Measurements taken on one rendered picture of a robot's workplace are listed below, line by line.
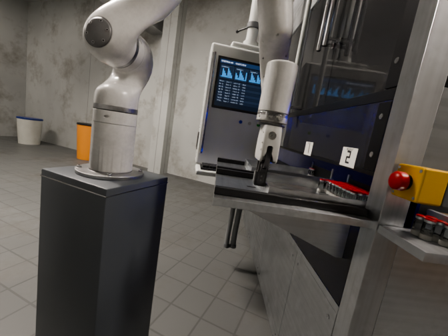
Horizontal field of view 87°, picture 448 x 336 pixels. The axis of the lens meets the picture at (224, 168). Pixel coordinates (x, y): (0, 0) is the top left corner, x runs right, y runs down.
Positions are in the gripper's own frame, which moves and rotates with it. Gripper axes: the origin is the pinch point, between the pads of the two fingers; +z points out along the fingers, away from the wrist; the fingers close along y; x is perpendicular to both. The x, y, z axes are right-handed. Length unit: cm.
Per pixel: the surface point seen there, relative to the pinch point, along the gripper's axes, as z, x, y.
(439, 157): -14.2, -37.3, -12.5
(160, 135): 19, 126, 397
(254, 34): -74, 2, 95
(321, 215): 4.4, -14.5, -11.1
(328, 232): 11.7, -21.9, -2.6
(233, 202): 4.9, 7.5, -11.1
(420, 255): 5.0, -27.6, -25.3
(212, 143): -2, 17, 87
